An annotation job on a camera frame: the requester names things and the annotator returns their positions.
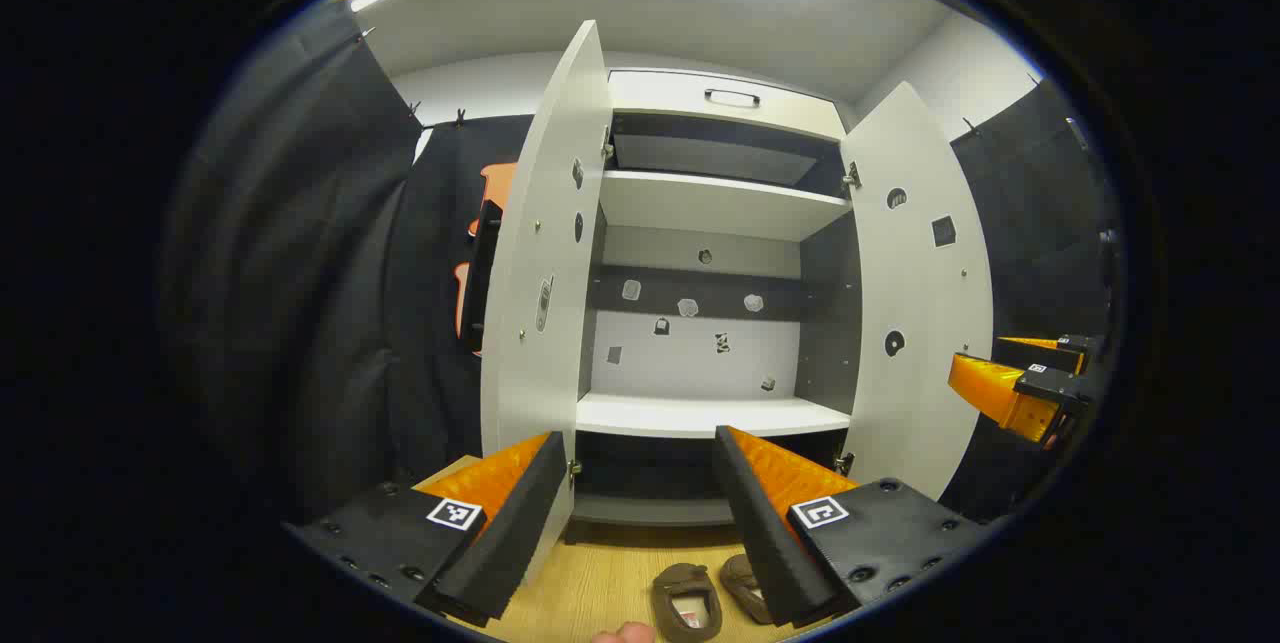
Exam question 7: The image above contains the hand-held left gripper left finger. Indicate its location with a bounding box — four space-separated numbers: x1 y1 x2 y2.
283 431 571 629

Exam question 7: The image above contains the white shoe cabinet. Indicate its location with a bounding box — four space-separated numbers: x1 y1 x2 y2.
570 68 866 529

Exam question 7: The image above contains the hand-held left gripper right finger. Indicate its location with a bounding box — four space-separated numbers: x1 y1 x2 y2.
712 425 991 629

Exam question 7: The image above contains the white cabinet shelf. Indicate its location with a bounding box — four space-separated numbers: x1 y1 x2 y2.
600 170 851 242
575 393 851 439

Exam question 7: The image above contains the white shoe cabinet door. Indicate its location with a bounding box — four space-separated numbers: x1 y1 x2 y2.
840 81 994 502
480 20 613 586

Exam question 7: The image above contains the brown fuzzy shoe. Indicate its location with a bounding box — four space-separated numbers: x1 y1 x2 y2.
720 553 776 624
651 563 723 643

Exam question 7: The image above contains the black backdrop cloth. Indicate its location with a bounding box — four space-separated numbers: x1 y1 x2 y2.
160 0 1131 524

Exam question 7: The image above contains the white cabinet drawer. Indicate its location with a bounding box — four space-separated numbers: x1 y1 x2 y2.
608 70 846 142

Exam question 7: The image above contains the black door handle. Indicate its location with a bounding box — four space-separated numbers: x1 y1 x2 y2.
462 201 503 354

